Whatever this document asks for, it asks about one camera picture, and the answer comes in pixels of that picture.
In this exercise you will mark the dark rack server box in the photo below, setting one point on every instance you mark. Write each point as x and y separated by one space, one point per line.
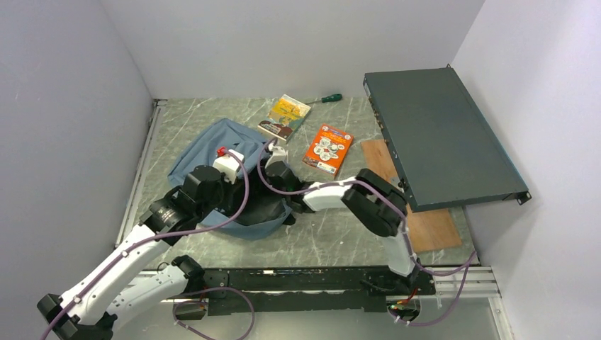
444 151

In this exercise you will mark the blue grey backpack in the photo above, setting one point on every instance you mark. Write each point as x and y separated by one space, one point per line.
265 211

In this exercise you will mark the orange children's book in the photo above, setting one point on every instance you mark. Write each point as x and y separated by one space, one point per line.
328 149

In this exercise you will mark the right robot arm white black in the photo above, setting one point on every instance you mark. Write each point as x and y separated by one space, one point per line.
376 203

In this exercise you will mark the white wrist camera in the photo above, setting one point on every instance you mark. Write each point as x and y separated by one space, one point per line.
227 162
277 154

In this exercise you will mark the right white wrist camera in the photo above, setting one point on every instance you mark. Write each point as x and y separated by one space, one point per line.
277 154

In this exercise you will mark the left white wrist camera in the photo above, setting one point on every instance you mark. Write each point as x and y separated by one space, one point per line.
227 162

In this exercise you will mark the green handled screwdriver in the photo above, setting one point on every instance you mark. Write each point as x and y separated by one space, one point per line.
328 99

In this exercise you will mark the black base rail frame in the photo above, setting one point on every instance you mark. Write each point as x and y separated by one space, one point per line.
224 291

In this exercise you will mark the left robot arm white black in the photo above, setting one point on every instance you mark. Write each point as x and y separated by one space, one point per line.
104 300

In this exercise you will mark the yellow small book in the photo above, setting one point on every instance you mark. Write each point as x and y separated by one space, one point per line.
289 112

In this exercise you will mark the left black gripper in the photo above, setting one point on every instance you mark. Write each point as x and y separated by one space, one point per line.
229 188

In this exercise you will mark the brown wooden board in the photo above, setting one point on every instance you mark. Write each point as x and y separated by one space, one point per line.
428 231

